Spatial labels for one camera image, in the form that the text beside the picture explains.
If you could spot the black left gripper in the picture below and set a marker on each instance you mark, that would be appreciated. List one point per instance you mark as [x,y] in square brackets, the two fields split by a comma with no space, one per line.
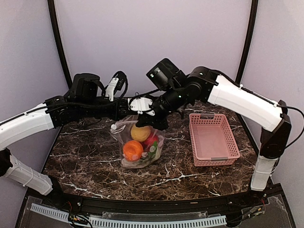
[118,112]

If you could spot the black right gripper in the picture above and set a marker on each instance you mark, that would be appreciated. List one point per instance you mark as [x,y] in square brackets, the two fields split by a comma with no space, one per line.
[145,119]

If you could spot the yellow toy fruit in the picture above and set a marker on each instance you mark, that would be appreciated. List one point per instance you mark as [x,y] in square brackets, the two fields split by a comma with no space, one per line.
[140,134]

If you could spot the red toy pepper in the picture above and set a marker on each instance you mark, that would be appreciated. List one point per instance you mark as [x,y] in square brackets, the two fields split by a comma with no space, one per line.
[152,138]

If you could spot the clear zip top bag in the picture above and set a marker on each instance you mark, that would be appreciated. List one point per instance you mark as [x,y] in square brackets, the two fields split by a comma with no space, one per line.
[121,132]

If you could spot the orange toy tangerine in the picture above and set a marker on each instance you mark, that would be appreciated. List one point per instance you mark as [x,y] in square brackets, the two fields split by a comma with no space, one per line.
[132,150]

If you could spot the white toy vegetable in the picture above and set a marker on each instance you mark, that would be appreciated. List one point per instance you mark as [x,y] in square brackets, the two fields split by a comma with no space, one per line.
[152,153]
[132,164]

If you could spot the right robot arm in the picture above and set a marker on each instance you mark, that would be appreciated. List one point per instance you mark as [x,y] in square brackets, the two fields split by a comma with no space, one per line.
[214,87]

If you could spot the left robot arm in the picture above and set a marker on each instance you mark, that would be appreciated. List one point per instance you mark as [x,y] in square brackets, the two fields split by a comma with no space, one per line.
[87,98]

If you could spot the pink plastic basket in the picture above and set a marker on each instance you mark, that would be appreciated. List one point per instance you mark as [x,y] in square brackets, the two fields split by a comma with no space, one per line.
[212,140]

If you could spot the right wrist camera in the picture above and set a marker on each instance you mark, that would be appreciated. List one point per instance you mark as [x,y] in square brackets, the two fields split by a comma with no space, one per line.
[141,105]

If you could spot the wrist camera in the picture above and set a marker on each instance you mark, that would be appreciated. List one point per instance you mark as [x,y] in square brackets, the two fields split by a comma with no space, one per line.
[141,105]
[114,85]

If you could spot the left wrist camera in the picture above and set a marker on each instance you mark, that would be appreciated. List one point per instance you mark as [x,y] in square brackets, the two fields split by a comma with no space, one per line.
[114,85]

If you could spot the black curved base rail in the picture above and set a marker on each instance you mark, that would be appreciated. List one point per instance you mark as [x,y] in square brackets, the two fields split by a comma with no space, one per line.
[185,193]

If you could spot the left black frame post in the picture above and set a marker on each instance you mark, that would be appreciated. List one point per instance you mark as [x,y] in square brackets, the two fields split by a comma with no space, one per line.
[58,42]

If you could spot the black frame post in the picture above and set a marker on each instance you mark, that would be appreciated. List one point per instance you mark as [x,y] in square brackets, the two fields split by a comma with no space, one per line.
[58,42]
[248,40]

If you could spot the white slotted cable duct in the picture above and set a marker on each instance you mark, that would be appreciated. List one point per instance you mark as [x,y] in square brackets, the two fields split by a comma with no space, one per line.
[122,220]

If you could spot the right black frame post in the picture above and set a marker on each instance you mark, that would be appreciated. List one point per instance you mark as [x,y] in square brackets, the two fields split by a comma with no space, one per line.
[248,40]

